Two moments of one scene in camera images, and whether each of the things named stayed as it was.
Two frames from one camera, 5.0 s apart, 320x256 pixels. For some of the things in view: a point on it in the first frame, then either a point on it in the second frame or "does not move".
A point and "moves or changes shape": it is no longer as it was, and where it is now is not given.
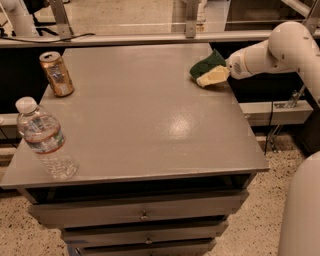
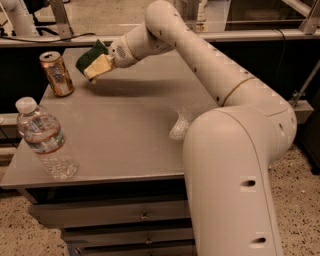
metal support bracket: x=191 y=18 does not move
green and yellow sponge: x=210 y=70 moves or changes shape
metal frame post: x=59 y=10 does not move
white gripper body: x=236 y=67 → x=118 y=53
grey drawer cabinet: x=162 y=162 does not move
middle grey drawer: x=184 y=232 does not move
